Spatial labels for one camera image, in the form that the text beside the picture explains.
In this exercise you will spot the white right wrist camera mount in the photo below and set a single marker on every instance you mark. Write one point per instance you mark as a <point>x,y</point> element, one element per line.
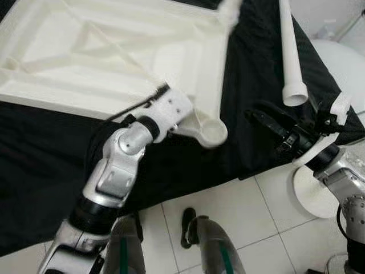
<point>342,105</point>

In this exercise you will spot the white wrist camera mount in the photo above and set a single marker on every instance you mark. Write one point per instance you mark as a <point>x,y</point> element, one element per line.
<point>171,108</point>
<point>342,105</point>

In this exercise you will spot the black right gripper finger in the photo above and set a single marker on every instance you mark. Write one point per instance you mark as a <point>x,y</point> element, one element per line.
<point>267,123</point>
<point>282,109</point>

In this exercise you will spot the white wall socket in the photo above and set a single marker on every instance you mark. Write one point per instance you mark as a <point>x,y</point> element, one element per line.
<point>329,28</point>

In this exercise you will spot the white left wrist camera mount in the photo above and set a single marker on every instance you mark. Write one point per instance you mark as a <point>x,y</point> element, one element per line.
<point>171,108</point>

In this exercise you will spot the white plastic table top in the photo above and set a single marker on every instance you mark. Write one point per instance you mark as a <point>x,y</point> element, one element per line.
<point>85,57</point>

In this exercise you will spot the grey robot right leg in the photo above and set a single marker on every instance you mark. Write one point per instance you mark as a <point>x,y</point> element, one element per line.
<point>214,251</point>

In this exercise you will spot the black table cloth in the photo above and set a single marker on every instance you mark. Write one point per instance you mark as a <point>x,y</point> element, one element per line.
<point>171,165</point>

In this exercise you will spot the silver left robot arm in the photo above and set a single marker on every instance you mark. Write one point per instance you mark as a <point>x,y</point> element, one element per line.
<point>114,171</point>

